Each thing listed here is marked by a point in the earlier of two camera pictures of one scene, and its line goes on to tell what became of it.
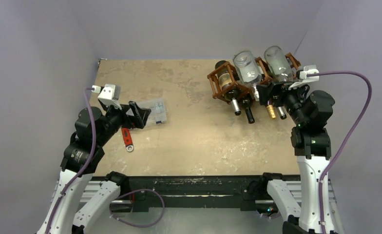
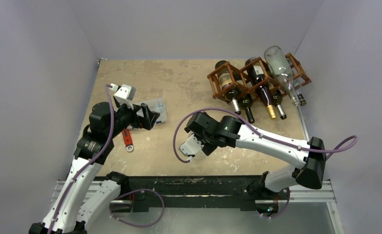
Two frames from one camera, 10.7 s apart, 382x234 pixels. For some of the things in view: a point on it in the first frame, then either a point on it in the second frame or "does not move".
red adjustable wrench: [127, 139] does not move
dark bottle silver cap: [226, 78] does not move
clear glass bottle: [249, 69] -> [200, 154]
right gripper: [275, 95] -> [195, 128]
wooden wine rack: [224, 84] does not move
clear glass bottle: [277, 65] does not move
